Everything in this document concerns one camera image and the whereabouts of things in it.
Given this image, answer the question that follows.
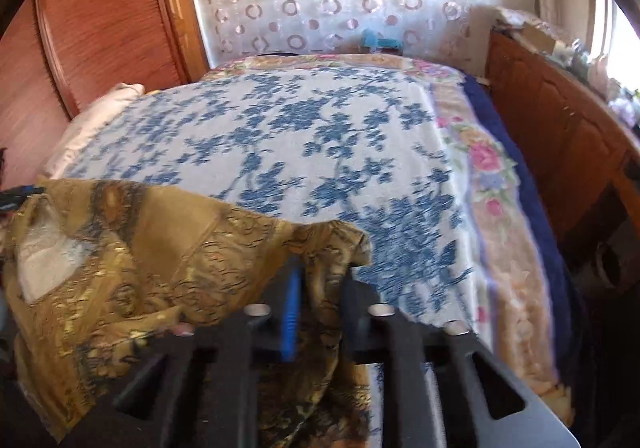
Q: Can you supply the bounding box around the white blue-floral blanket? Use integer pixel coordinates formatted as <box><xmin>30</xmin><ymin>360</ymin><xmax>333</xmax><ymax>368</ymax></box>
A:
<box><xmin>47</xmin><ymin>65</ymin><xmax>476</xmax><ymax>329</ymax></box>

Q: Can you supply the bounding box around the brown slatted wooden wardrobe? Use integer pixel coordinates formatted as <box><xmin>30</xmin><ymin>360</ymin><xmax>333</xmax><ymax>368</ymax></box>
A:
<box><xmin>0</xmin><ymin>0</ymin><xmax>211</xmax><ymax>189</ymax></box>

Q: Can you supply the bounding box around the gold patterned garment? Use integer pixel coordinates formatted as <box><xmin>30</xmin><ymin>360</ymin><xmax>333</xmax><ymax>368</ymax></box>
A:
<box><xmin>10</xmin><ymin>178</ymin><xmax>373</xmax><ymax>448</ymax></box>

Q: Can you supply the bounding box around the navy bed sheet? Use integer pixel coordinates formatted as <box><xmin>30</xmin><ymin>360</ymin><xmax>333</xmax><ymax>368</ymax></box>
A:
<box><xmin>460</xmin><ymin>73</ymin><xmax>586</xmax><ymax>379</ymax></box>

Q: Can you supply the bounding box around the bright window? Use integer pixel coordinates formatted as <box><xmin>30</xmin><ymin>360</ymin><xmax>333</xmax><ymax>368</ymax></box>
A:
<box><xmin>590</xmin><ymin>0</ymin><xmax>640</xmax><ymax>94</ymax></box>

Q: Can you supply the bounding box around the folded floral cloth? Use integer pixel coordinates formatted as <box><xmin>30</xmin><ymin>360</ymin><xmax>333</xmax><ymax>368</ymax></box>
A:
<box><xmin>495</xmin><ymin>5</ymin><xmax>566</xmax><ymax>36</ymax></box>

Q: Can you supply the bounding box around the cardboard box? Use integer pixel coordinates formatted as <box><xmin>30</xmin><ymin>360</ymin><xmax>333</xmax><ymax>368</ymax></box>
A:
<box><xmin>520</xmin><ymin>23</ymin><xmax>558</xmax><ymax>54</ymax></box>

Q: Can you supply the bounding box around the teal plastic object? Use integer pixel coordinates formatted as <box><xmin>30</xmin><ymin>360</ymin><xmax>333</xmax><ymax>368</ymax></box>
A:
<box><xmin>361</xmin><ymin>28</ymin><xmax>403</xmax><ymax>54</ymax></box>

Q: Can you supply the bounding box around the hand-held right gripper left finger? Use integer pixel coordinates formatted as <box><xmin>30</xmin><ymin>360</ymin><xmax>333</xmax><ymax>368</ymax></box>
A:
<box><xmin>60</xmin><ymin>268</ymin><xmax>306</xmax><ymax>448</ymax></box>

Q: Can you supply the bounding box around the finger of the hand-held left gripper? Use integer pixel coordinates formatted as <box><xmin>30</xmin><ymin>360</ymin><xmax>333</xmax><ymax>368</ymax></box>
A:
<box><xmin>0</xmin><ymin>184</ymin><xmax>43</xmax><ymax>214</ymax></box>

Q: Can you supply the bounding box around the cream pillow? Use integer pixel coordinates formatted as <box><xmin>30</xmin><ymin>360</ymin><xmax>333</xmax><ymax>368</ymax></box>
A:
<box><xmin>42</xmin><ymin>83</ymin><xmax>146</xmax><ymax>179</ymax></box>

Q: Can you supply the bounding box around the pink floral blanket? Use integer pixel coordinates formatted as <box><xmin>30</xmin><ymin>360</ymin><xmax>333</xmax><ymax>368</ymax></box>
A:
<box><xmin>207</xmin><ymin>52</ymin><xmax>576</xmax><ymax>429</ymax></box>

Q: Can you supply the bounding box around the long wooden cabinet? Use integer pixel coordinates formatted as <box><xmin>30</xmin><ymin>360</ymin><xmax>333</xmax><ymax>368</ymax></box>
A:
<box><xmin>485</xmin><ymin>28</ymin><xmax>640</xmax><ymax>269</ymax></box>

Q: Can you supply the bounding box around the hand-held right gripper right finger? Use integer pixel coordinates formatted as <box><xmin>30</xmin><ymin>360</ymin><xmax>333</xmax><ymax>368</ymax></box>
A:
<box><xmin>340</xmin><ymin>273</ymin><xmax>581</xmax><ymax>448</ymax></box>

